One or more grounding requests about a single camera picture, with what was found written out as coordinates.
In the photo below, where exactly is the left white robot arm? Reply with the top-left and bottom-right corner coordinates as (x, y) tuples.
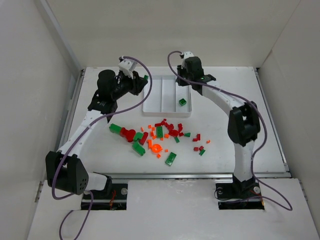
(45, 69), (153, 200)

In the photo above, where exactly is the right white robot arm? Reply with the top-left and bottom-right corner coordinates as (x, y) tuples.
(176, 53), (261, 200)

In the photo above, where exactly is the green 2x3 lego plate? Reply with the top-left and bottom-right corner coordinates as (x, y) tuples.
(156, 126), (164, 139)

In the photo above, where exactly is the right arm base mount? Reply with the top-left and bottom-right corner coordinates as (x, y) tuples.
(214, 182), (265, 210)

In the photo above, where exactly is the red round dome lego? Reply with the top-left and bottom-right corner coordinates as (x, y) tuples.
(168, 129), (179, 137)

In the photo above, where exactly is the green square lego in tray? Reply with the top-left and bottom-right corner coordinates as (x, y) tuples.
(178, 98), (187, 107)

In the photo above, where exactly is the green flat plate lego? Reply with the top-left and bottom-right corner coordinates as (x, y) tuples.
(165, 152), (177, 167)

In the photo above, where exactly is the green red long lego assembly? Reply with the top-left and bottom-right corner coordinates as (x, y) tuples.
(109, 123), (143, 143)

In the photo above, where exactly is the orange round lego piece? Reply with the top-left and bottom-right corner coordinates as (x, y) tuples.
(147, 139), (163, 154)

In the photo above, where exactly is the aluminium rail front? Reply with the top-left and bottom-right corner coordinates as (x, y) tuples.
(102, 172), (292, 180)

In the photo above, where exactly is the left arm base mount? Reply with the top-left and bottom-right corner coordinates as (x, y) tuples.
(91, 181), (128, 211)

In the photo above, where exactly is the white three-compartment tray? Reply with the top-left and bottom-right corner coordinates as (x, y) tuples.
(142, 75), (192, 118)

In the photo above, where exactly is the dark red brick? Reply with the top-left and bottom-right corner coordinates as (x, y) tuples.
(139, 131), (149, 146)

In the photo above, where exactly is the small green slope lego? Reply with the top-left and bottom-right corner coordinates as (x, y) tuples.
(199, 149), (206, 156)

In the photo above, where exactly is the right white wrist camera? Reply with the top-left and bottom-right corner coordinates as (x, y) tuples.
(179, 51), (194, 68)

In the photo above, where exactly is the green arch lego brick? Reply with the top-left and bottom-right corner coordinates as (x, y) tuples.
(132, 142), (146, 156)

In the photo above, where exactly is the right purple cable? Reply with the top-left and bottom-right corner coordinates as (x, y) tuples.
(166, 50), (293, 212)

